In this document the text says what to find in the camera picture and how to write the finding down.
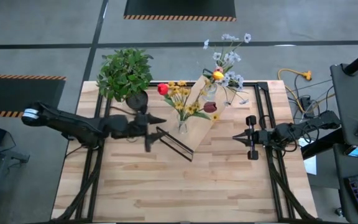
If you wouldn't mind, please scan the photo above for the black aluminium rig frame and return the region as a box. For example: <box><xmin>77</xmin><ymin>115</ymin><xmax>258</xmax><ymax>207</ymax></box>
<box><xmin>50</xmin><ymin>80</ymin><xmax>318</xmax><ymax>223</ymax></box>

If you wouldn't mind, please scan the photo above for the ribbed clear glass vase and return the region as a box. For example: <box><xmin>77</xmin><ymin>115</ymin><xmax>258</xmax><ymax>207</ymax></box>
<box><xmin>201</xmin><ymin>81</ymin><xmax>219</xmax><ymax>103</ymax></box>

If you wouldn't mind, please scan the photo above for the yellow daisy bunch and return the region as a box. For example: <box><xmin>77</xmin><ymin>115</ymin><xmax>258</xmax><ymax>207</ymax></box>
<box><xmin>165</xmin><ymin>80</ymin><xmax>221</xmax><ymax>125</ymax></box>

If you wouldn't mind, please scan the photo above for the wooden shelf black metal frame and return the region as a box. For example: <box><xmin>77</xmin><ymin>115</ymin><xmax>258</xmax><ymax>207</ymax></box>
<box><xmin>155</xmin><ymin>68</ymin><xmax>239</xmax><ymax>163</ymax></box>

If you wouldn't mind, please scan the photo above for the black power strip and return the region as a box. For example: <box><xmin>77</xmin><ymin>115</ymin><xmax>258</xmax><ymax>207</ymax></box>
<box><xmin>299</xmin><ymin>95</ymin><xmax>316</xmax><ymax>119</ymax></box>

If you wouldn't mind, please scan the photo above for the white blossom spray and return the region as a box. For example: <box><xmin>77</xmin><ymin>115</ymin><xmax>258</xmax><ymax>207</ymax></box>
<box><xmin>201</xmin><ymin>32</ymin><xmax>252</xmax><ymax>107</ymax></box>

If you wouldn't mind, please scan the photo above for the black hazard-striped floor mat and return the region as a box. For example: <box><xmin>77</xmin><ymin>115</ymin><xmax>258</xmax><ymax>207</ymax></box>
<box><xmin>123</xmin><ymin>0</ymin><xmax>237</xmax><ymax>22</ymax></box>
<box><xmin>0</xmin><ymin>73</ymin><xmax>67</xmax><ymax>119</ymax></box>

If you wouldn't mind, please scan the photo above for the green potted tree black pot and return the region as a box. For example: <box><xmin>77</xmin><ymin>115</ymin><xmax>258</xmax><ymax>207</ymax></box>
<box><xmin>96</xmin><ymin>47</ymin><xmax>155</xmax><ymax>114</ymax></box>

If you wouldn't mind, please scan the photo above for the black desk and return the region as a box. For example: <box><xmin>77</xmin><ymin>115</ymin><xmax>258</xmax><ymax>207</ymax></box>
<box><xmin>330</xmin><ymin>63</ymin><xmax>358</xmax><ymax>224</ymax></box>

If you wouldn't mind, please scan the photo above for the grey metal table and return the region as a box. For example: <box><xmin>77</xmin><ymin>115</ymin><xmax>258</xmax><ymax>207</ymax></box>
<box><xmin>0</xmin><ymin>139</ymin><xmax>30</xmax><ymax>224</ymax></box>

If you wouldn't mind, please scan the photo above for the white paper sheet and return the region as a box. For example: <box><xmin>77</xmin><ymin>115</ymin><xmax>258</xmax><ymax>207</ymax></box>
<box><xmin>302</xmin><ymin>154</ymin><xmax>318</xmax><ymax>176</ymax></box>

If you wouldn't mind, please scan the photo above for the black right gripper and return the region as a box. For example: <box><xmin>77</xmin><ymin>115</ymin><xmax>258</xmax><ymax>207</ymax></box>
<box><xmin>232</xmin><ymin>114</ymin><xmax>280</xmax><ymax>161</ymax></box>

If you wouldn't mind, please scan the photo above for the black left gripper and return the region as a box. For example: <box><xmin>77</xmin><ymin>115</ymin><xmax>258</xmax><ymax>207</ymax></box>
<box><xmin>112</xmin><ymin>106</ymin><xmax>168</xmax><ymax>154</ymax></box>

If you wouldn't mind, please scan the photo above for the red tulip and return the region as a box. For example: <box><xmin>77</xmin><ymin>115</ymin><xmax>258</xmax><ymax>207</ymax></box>
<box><xmin>157</xmin><ymin>82</ymin><xmax>181</xmax><ymax>110</ymax></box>

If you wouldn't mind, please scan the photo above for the dark maroon tulip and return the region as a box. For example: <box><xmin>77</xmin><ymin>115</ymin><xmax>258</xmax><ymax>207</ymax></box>
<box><xmin>193</xmin><ymin>101</ymin><xmax>218</xmax><ymax>121</ymax></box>

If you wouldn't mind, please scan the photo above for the smooth clear glass vase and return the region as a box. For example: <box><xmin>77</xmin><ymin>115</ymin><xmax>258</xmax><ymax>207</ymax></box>
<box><xmin>176</xmin><ymin>115</ymin><xmax>190</xmax><ymax>136</ymax></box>

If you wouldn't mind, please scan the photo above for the yellow extension cable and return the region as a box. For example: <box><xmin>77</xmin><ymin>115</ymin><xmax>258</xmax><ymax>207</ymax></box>
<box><xmin>277</xmin><ymin>68</ymin><xmax>337</xmax><ymax>115</ymax></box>

